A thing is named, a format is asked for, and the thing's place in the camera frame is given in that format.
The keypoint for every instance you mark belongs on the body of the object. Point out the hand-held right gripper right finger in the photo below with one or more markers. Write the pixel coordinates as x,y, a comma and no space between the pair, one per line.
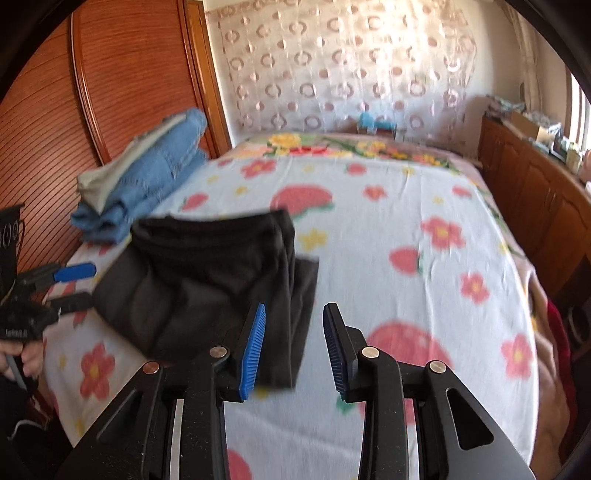
334,355

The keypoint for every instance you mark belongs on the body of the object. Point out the black pants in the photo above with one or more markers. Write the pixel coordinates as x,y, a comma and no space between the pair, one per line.
194,286

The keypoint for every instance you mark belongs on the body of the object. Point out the patterned window curtain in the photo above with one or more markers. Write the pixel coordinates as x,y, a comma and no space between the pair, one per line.
531,60

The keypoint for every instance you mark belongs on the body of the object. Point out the wooden headboard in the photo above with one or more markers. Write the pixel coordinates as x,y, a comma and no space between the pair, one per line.
129,69

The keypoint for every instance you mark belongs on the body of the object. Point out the blue plush item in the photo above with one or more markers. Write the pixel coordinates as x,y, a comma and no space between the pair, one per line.
369,121

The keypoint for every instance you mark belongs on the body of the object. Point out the wooden cabinet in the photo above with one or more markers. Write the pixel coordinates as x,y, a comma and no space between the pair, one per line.
531,184

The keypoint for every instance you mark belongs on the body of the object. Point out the blue folded jeans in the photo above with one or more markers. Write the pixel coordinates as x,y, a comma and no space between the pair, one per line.
152,175

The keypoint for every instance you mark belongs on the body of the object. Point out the sheer curtain with circles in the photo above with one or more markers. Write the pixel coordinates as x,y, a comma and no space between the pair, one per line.
346,60

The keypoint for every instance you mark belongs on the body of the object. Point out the strawberry flower print blanket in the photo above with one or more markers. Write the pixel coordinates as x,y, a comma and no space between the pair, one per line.
392,207

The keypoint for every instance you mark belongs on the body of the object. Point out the floral bedsheet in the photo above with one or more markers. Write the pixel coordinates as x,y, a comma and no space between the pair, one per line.
323,145

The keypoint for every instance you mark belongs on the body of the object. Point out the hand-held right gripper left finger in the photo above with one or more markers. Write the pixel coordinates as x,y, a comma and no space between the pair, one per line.
251,355

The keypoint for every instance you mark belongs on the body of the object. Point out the person's left hand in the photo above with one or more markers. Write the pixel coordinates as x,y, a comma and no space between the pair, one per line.
30,362

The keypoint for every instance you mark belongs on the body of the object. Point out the red cloth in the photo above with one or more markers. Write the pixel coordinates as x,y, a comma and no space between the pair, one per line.
561,350

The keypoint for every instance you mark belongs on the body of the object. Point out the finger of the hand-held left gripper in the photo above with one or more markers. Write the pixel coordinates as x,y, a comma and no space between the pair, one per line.
74,272
71,303

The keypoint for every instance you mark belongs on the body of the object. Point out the person's dark clothing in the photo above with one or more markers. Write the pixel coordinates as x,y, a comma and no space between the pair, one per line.
27,438

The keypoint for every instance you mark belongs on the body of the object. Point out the olive grey folded pants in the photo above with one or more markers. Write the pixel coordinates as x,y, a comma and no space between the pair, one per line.
99,182

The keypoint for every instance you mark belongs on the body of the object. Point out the patterned cloth pile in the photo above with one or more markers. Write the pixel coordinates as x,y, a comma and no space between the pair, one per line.
503,105

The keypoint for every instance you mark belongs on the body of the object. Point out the cardboard box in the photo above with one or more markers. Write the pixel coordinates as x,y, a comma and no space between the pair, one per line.
526,124

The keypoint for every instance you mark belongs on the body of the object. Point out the window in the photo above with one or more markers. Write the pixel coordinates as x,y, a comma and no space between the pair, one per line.
579,106

